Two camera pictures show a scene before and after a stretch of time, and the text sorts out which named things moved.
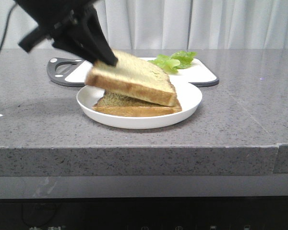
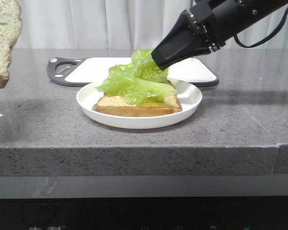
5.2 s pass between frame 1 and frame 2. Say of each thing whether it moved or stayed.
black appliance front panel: stayed
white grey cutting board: stayed
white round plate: stayed
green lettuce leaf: moved
